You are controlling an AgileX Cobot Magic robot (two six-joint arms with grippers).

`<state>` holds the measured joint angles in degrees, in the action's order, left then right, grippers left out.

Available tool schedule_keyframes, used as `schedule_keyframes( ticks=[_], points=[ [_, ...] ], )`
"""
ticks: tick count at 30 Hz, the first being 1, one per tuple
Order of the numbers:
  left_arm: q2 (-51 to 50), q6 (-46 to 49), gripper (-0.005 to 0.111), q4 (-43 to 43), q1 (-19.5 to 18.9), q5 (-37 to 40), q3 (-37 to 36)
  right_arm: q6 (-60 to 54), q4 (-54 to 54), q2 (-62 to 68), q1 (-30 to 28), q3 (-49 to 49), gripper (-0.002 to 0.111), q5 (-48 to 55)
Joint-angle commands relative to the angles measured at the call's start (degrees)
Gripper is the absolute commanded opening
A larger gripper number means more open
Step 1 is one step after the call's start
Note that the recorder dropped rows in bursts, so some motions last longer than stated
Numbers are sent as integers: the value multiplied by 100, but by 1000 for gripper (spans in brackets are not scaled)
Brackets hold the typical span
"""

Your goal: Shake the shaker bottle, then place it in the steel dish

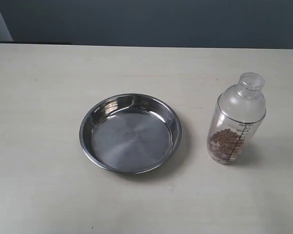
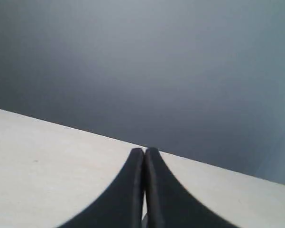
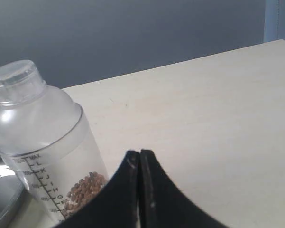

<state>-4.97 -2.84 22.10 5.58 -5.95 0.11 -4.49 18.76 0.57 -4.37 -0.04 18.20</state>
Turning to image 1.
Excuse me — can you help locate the clear plastic shaker bottle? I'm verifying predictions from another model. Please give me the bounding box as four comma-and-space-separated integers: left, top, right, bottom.
207, 72, 266, 164

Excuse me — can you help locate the round stainless steel plate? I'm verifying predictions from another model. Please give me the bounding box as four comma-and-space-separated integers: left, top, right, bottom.
79, 93, 182, 175

